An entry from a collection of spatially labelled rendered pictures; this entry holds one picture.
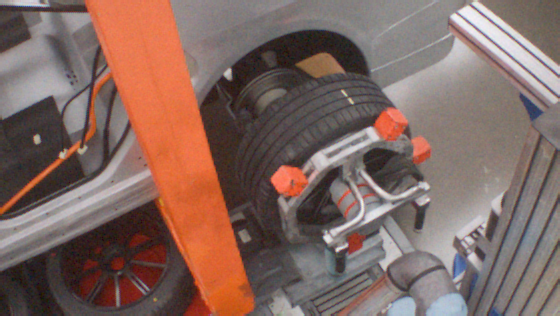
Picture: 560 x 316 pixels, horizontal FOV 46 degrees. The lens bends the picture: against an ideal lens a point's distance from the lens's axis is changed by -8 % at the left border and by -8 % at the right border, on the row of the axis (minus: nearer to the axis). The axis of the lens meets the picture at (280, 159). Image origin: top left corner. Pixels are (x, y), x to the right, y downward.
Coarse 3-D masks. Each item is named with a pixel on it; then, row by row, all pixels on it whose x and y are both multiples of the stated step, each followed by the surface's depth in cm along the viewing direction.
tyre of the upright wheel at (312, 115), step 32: (288, 96) 252; (320, 96) 250; (352, 96) 252; (384, 96) 263; (256, 128) 255; (288, 128) 247; (320, 128) 242; (352, 128) 247; (256, 160) 254; (288, 160) 244; (256, 192) 258; (320, 224) 287
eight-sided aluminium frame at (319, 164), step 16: (368, 128) 247; (336, 144) 245; (352, 144) 247; (368, 144) 244; (384, 144) 249; (400, 144) 255; (320, 160) 241; (336, 160) 241; (304, 176) 247; (320, 176) 244; (304, 192) 246; (288, 208) 249; (288, 224) 257; (336, 224) 285; (304, 240) 272; (320, 240) 279
